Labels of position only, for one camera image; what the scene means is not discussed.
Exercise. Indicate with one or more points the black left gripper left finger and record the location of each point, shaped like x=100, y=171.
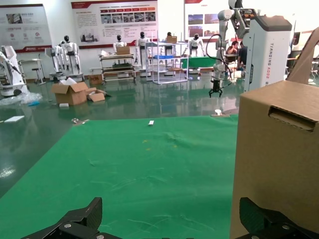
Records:
x=79, y=219

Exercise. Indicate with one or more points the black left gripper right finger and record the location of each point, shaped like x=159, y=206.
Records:
x=259, y=221

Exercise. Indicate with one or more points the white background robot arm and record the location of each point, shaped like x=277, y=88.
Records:
x=222, y=37

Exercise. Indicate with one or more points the brown cardboard paper box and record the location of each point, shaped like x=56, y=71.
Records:
x=274, y=164

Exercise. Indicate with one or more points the large open cardboard box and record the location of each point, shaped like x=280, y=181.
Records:
x=72, y=95

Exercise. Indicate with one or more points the small open cardboard box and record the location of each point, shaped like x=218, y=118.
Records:
x=97, y=95

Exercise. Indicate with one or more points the printed cardboard box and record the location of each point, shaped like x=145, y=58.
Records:
x=96, y=79

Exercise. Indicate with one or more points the small closed cardboard box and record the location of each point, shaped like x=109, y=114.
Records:
x=171, y=39

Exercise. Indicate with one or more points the green table cloth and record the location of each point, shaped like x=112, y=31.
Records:
x=139, y=174

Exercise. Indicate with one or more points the metal table clamp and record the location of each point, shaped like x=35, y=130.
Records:
x=79, y=121
x=219, y=113

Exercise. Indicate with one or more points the white foam block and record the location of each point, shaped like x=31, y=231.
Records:
x=64, y=105

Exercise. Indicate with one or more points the white foam board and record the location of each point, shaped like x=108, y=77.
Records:
x=14, y=119

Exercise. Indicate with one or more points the small white label strip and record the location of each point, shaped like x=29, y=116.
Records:
x=151, y=122

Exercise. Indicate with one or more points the clear plastic wrap pile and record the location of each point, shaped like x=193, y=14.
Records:
x=22, y=97

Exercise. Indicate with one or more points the grey stool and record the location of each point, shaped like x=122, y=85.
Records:
x=38, y=69

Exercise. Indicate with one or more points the metal trolley cart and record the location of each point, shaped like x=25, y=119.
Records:
x=117, y=67

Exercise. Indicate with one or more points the white wheeled robot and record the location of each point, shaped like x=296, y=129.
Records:
x=10, y=74

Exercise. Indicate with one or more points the white black humanoid robot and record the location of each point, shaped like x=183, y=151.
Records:
x=56, y=56
x=196, y=44
x=70, y=51
x=142, y=47
x=119, y=44
x=169, y=35

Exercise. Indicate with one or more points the person in dark shirt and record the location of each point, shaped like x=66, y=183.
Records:
x=243, y=56

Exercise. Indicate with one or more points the white Tianqing robot body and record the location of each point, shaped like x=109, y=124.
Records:
x=269, y=52

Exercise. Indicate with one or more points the table with green cloth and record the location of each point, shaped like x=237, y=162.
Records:
x=199, y=62

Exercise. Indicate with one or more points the seated person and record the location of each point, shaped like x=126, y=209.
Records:
x=232, y=49

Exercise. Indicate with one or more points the blue plastic tray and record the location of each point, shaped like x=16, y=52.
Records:
x=163, y=57

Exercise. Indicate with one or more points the white shelf frame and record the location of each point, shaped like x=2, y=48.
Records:
x=172, y=79

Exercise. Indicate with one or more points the wall poster with red icons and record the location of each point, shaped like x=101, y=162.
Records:
x=23, y=27

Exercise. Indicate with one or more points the wide wall poster with photos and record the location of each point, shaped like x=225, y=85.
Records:
x=114, y=22

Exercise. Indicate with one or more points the wall poster with dark photos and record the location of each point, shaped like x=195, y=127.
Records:
x=202, y=20

